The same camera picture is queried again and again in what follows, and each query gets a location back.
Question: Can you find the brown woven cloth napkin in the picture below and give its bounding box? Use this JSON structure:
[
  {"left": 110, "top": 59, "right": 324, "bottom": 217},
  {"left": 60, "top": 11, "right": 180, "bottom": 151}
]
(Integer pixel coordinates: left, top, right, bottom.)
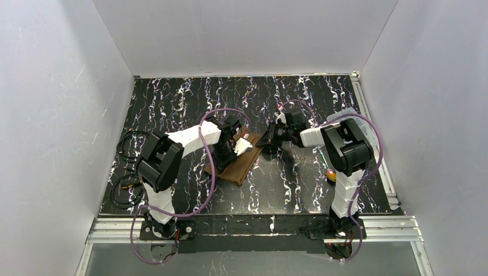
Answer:
[{"left": 209, "top": 130, "right": 261, "bottom": 186}]

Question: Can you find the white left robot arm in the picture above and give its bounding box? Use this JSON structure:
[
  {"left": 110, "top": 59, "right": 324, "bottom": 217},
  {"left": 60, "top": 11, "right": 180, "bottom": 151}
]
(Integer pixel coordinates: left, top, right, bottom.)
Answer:
[{"left": 135, "top": 116, "right": 253, "bottom": 236}]

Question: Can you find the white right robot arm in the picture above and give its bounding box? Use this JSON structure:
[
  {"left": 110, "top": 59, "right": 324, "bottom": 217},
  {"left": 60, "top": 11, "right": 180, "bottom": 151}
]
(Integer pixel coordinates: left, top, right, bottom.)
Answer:
[{"left": 256, "top": 109, "right": 375, "bottom": 234}]

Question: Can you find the clear plastic compartment box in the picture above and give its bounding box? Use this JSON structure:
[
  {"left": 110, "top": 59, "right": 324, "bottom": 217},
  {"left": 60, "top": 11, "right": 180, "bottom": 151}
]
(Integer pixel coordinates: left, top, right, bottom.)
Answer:
[{"left": 326, "top": 108, "right": 379, "bottom": 146}]

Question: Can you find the red yellow handled utensil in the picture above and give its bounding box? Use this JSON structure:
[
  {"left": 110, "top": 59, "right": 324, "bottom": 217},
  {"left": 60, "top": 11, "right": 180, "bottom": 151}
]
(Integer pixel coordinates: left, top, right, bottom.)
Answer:
[{"left": 317, "top": 147, "right": 337, "bottom": 185}]

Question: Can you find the aluminium side rail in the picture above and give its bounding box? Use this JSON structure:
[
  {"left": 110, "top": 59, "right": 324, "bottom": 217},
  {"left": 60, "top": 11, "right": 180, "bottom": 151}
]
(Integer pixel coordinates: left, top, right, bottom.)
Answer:
[{"left": 350, "top": 71, "right": 401, "bottom": 206}]

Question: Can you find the black coiled cable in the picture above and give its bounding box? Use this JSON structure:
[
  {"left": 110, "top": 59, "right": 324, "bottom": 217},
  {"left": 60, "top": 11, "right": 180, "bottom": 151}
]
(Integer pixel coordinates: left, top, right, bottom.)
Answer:
[{"left": 109, "top": 131, "right": 151, "bottom": 209}]

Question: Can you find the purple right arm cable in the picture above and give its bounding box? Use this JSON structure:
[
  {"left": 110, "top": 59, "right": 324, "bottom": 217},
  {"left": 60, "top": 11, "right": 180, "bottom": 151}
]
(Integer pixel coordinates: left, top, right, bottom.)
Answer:
[{"left": 276, "top": 99, "right": 384, "bottom": 263}]

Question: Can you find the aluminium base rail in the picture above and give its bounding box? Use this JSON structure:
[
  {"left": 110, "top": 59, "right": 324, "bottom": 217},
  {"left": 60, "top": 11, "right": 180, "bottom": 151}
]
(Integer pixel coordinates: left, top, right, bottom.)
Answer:
[{"left": 87, "top": 214, "right": 424, "bottom": 254}]

